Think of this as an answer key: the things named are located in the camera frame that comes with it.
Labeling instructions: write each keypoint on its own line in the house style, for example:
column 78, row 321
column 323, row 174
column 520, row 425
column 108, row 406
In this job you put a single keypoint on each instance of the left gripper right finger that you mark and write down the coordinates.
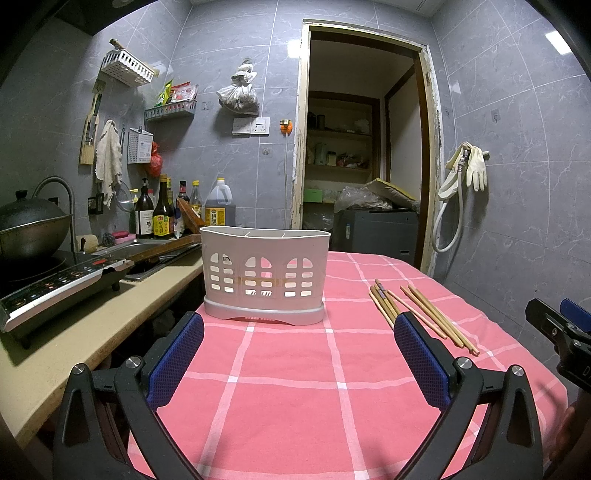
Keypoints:
column 508, row 443

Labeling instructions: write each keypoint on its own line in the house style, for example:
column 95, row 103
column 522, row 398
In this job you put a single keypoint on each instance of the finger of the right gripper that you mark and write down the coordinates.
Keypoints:
column 570, row 342
column 576, row 314

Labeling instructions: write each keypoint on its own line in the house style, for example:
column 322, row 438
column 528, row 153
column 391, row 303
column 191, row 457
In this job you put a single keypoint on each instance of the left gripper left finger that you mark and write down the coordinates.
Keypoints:
column 97, row 405

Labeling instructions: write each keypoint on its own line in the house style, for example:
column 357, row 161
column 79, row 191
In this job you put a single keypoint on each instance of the plain wooden chopstick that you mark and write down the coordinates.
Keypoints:
column 382, row 310
column 433, row 316
column 445, row 320
column 419, row 315

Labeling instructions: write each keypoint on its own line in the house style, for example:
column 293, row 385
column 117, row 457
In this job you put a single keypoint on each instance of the purple banded chopstick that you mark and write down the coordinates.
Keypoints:
column 386, row 300
column 373, row 288

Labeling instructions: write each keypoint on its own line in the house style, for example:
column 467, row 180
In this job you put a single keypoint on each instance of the person right hand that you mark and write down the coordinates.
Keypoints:
column 573, row 437

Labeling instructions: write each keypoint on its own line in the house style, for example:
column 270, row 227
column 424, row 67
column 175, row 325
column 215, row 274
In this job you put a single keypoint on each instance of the induction cooktop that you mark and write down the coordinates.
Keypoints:
column 29, row 307

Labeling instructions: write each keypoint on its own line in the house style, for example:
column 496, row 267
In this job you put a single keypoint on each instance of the white rubber gloves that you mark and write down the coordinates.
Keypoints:
column 467, row 163

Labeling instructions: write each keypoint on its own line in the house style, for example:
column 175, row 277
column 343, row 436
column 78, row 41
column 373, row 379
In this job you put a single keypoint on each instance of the pink checkered tablecloth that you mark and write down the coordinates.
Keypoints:
column 334, row 400

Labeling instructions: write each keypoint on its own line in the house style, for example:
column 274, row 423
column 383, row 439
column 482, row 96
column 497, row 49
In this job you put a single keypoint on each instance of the black cabinet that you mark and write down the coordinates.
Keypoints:
column 390, row 233

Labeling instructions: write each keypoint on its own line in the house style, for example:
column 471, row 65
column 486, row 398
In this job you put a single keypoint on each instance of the steel sink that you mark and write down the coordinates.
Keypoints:
column 141, row 270

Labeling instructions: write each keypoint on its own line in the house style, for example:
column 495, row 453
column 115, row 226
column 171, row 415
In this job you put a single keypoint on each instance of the yellow sponge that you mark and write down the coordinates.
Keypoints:
column 87, row 243

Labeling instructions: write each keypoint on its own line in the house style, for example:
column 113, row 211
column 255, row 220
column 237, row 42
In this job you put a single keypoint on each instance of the black wok with lid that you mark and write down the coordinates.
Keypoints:
column 32, row 227

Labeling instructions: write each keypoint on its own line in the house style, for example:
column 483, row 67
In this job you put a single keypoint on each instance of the wooden cutting board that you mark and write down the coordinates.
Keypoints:
column 163, row 249

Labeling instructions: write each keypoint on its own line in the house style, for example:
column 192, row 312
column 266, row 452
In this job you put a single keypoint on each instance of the dark wine bottle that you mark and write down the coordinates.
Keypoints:
column 143, row 212

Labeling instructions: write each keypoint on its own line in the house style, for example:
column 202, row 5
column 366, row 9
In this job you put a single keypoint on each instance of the dark soy sauce bottle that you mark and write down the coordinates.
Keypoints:
column 163, row 214

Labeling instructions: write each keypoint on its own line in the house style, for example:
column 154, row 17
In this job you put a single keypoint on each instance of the white plastic utensil caddy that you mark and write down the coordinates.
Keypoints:
column 265, row 274

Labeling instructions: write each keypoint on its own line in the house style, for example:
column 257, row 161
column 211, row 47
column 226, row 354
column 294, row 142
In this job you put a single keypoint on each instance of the large oil jug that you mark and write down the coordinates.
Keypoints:
column 219, row 205

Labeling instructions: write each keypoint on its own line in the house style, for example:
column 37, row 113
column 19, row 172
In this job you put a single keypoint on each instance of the red plastic bag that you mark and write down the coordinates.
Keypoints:
column 154, row 166

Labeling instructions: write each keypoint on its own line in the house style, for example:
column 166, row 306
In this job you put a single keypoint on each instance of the hanging white towel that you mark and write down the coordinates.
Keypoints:
column 108, row 166

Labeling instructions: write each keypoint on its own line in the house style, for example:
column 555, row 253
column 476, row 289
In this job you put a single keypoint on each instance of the wooden knife holder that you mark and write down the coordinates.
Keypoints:
column 87, row 147

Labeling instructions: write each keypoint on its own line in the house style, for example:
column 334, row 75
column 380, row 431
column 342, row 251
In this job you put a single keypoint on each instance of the hanging plastic bag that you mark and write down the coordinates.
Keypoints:
column 239, row 96

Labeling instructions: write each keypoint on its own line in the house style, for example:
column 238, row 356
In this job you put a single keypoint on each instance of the wooden door frame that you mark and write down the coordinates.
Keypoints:
column 433, row 144

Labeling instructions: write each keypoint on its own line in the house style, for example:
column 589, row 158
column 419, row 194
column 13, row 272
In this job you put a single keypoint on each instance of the white metal wall box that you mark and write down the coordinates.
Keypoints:
column 139, row 146

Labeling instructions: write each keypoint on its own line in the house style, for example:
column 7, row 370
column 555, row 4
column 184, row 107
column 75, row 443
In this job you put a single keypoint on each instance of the orange wall hook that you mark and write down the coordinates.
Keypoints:
column 286, row 127

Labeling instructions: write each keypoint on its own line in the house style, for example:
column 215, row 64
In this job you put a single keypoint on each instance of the grey wall shelf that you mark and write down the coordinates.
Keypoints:
column 170, row 110

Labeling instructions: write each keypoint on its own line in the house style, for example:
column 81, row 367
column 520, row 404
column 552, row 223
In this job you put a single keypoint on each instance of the wall switch panel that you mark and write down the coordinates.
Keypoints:
column 249, row 126

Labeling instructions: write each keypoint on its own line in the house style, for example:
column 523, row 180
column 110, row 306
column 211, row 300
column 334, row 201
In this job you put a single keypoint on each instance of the white wall basket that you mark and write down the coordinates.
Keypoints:
column 125, row 67

